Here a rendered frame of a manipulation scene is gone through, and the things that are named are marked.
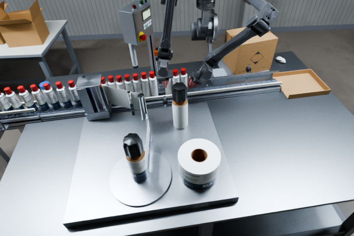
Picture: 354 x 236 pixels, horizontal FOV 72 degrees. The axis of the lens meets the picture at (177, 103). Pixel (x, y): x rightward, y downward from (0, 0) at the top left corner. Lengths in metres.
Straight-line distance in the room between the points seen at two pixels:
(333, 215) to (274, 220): 0.42
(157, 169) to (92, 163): 0.35
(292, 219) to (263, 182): 0.70
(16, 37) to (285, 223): 2.88
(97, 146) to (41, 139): 0.40
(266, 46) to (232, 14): 2.48
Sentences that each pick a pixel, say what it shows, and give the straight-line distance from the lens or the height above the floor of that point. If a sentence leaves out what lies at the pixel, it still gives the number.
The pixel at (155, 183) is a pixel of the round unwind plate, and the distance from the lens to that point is 1.25.
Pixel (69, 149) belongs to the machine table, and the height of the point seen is 0.83.
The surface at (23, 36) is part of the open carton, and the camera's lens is 2.95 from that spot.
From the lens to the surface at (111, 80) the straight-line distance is 1.58.
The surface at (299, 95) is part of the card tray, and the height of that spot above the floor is 0.86.
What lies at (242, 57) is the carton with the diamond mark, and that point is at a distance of 1.85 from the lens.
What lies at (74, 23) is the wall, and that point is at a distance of 4.60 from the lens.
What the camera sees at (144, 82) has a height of 1.03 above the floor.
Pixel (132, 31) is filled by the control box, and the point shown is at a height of 1.37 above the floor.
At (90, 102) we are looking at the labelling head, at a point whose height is 1.02.
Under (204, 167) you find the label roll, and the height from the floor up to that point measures 1.02.
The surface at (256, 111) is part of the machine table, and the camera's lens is 1.69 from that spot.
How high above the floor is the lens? 1.97
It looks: 42 degrees down
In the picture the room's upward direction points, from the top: 3 degrees counter-clockwise
